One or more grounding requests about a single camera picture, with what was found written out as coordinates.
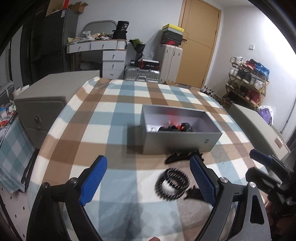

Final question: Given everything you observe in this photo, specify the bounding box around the black spiral hair tie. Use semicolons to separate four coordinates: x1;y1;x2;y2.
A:
154;167;191;201

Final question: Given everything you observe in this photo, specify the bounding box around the black hair claw clip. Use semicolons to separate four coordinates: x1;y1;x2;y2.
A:
165;150;204;165

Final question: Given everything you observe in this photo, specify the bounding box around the wooden shoe rack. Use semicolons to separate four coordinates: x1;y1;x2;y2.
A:
222;56;270;110

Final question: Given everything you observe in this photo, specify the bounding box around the black hair accessories pile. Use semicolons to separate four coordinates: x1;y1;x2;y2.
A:
158;121;193;132

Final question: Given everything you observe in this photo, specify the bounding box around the grey bedside cabinet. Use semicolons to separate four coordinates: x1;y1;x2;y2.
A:
14;70;100;149

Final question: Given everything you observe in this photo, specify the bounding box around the silver cardboard box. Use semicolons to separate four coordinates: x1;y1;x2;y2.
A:
140;104;222;155

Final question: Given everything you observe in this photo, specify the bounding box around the white upright suitcase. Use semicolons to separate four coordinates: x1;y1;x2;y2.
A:
156;44;183;83

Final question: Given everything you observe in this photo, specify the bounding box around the wooden door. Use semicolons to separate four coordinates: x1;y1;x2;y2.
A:
176;1;221;88

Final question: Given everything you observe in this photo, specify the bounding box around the black red box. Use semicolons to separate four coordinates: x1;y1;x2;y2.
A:
139;59;159;70

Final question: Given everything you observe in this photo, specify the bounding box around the silver flat suitcase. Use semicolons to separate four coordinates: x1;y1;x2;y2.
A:
124;67;160;83

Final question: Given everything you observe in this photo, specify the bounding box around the yellow black shoebox stack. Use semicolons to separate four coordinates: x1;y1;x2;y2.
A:
161;24;184;47

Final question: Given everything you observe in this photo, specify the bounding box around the white dressing desk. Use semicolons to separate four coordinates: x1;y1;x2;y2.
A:
66;39;127;79

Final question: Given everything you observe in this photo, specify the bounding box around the black refrigerator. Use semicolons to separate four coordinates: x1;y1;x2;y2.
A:
31;9;78;82

